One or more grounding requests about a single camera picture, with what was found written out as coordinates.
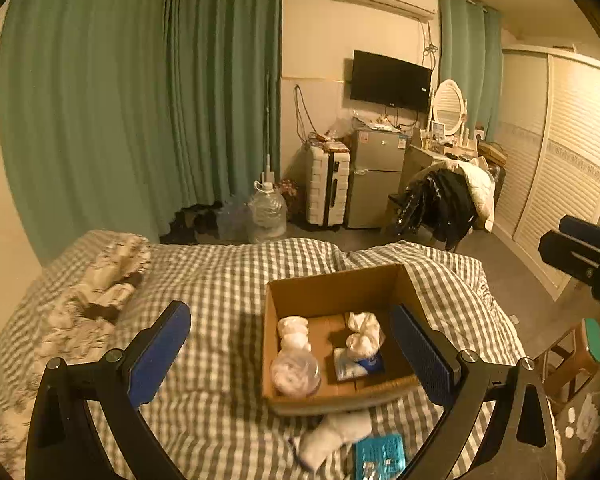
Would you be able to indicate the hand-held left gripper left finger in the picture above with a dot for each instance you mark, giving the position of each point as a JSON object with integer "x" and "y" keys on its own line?
{"x": 159, "y": 356}

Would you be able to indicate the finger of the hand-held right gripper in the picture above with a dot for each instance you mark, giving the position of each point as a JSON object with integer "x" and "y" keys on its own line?
{"x": 567, "y": 257}
{"x": 587, "y": 234}

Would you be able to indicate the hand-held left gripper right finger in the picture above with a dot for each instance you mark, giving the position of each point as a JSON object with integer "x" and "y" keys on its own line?
{"x": 422, "y": 360}

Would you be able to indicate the brown cardboard box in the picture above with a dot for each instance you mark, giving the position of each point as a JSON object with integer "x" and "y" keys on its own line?
{"x": 365, "y": 290}

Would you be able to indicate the blue patterned packet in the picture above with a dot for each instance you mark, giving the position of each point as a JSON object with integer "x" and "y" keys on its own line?
{"x": 380, "y": 457}

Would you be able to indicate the white sock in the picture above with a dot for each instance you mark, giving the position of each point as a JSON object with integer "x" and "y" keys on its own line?
{"x": 335, "y": 435}

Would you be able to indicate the wooden stool with green cushion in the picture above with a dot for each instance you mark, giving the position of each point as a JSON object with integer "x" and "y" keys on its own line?
{"x": 592, "y": 342}

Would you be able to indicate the white crumpled bag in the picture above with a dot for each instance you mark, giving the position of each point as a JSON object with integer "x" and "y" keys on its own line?
{"x": 362, "y": 332}

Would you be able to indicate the blue tissue pack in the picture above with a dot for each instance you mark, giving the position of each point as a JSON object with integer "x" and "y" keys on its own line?
{"x": 350, "y": 367}

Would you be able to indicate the white louvered wardrobe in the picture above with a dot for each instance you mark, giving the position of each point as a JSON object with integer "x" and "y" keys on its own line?
{"x": 560, "y": 160}

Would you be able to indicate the grey checkered blanket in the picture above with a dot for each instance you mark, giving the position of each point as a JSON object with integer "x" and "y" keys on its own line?
{"x": 220, "y": 290}

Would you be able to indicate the floral patterned cloth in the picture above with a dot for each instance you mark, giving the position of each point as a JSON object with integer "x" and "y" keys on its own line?
{"x": 95, "y": 285}

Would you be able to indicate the white patterned bag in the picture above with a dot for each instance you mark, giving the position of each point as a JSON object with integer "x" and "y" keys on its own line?
{"x": 587, "y": 417}

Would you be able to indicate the white puffy jacket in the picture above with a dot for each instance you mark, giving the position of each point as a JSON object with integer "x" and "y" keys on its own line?
{"x": 480, "y": 185}

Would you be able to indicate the clear plastic lidded cup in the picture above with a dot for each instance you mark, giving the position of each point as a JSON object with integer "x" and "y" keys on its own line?
{"x": 295, "y": 372}

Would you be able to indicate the white rolled socks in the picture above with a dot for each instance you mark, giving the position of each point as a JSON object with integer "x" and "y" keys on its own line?
{"x": 294, "y": 334}

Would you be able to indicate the black jacket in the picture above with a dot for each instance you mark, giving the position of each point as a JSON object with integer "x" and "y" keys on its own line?
{"x": 447, "y": 200}

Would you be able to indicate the small clear water jug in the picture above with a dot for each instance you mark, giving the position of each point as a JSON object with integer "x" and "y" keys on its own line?
{"x": 232, "y": 222}

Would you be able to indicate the large clear water jug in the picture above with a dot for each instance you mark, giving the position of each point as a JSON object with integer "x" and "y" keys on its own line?
{"x": 266, "y": 215}

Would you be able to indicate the wooden dressing table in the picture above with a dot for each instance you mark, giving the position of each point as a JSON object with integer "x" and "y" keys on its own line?
{"x": 417, "y": 160}

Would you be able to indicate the silver small fridge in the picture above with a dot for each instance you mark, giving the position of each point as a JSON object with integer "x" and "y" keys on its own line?
{"x": 372, "y": 180}

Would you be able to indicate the white oval mirror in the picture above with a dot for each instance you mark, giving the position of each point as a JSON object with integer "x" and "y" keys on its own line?
{"x": 449, "y": 106}

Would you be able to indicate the white suitcase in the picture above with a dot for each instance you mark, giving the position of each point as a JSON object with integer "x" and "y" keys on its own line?
{"x": 327, "y": 187}

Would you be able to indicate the floral bag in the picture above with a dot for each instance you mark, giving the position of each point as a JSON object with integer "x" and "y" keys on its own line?
{"x": 292, "y": 197}

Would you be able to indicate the narrow green curtain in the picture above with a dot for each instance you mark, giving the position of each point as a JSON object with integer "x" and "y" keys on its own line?
{"x": 467, "y": 60}

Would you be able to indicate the clear plastic bag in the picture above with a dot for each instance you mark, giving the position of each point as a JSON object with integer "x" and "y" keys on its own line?
{"x": 341, "y": 127}

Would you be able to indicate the wide green curtain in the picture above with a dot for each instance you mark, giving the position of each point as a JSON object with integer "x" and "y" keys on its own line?
{"x": 130, "y": 100}

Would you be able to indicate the black wall television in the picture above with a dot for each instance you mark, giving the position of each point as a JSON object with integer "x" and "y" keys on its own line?
{"x": 390, "y": 81}

